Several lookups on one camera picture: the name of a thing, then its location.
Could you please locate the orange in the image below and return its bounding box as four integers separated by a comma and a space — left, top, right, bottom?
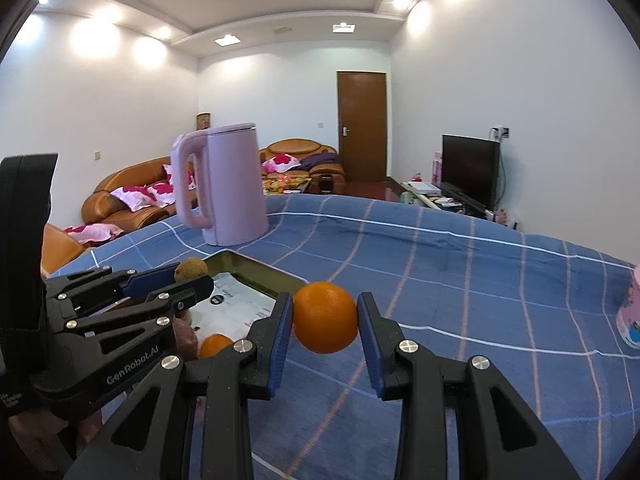
198, 333, 236, 359
292, 281, 359, 355

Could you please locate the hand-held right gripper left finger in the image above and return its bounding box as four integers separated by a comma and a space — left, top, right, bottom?
65, 291, 294, 480

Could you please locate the brown leather sofa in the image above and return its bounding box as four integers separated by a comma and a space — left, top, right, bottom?
81, 156, 201, 226
259, 139, 346, 195

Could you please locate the white printed paper sheet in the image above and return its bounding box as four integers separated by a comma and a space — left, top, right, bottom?
190, 272, 278, 343

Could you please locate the pink cartoon cup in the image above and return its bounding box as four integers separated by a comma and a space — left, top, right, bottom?
616, 266, 640, 350

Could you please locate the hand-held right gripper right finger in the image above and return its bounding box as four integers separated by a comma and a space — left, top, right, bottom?
356, 291, 583, 480

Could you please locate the blue checked blanket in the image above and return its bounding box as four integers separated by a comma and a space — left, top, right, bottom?
42, 194, 640, 480

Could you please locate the purple round fruit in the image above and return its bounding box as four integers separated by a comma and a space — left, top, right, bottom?
172, 310, 201, 361

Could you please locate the black television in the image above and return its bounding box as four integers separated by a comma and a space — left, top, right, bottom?
441, 134, 501, 212

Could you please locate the brown kiwi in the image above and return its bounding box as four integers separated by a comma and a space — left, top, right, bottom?
174, 257, 209, 281

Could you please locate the brown leather armchair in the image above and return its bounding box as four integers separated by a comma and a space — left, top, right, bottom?
41, 223, 86, 276

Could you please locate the person's left hand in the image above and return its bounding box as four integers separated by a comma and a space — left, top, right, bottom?
7, 405, 103, 476

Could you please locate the dark wooden television stand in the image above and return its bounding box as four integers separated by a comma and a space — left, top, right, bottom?
397, 180, 501, 218

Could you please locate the black power cable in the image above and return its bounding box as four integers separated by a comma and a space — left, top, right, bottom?
496, 140, 507, 211

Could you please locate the pink electric kettle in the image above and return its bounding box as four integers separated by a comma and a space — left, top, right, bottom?
171, 122, 270, 247

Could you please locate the brown wooden door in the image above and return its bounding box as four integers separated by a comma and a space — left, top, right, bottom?
336, 71, 388, 183

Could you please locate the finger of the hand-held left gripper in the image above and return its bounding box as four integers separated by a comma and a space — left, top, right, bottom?
44, 265, 177, 318
50, 275, 215, 372

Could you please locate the purple cloth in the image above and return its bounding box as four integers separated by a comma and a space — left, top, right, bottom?
299, 154, 343, 172

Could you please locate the pink tin box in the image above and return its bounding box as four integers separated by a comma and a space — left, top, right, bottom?
170, 249, 308, 361

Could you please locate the pink floral pillow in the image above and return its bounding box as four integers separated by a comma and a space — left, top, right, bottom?
263, 154, 301, 175
64, 223, 125, 246
110, 185, 176, 213
162, 162, 198, 191

